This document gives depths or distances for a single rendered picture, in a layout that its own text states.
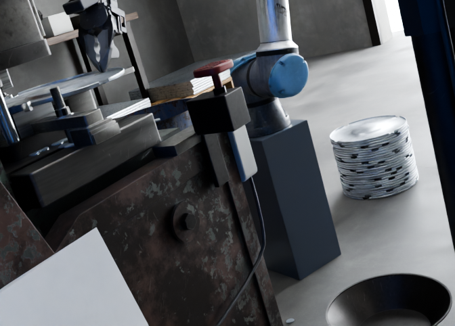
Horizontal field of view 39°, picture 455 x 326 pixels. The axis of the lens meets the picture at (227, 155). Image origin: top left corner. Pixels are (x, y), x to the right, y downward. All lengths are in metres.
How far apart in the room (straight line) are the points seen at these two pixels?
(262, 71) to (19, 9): 0.74
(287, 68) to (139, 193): 0.72
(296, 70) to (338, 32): 4.26
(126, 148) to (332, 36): 4.95
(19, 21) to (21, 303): 0.53
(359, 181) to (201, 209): 1.23
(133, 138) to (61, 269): 0.30
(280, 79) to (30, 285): 0.96
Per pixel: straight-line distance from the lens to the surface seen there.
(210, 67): 1.17
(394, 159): 2.39
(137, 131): 1.19
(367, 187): 2.41
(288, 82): 1.73
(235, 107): 1.20
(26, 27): 1.26
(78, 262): 1.03
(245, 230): 1.37
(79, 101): 1.34
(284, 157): 1.87
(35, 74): 5.49
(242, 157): 1.34
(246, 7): 6.40
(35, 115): 1.24
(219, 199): 1.30
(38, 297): 0.98
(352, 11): 5.89
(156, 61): 6.48
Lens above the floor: 0.90
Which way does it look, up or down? 15 degrees down
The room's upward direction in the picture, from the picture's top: 16 degrees counter-clockwise
